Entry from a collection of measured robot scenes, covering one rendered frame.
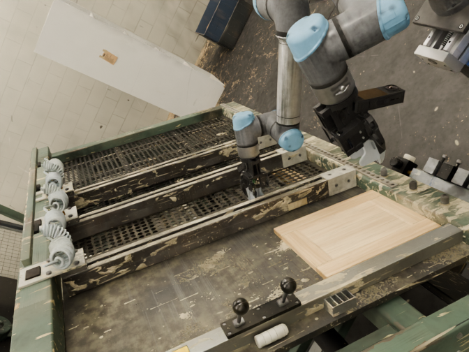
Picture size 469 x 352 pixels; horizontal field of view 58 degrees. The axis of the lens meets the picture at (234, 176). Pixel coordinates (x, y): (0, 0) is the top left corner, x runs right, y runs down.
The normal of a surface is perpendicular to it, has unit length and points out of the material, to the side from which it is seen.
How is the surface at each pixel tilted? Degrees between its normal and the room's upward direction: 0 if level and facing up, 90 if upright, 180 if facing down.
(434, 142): 0
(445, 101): 0
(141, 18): 90
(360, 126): 91
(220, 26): 90
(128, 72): 90
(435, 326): 51
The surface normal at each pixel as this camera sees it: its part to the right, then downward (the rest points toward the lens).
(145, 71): 0.33, 0.44
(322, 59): 0.00, 0.66
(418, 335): -0.18, -0.89
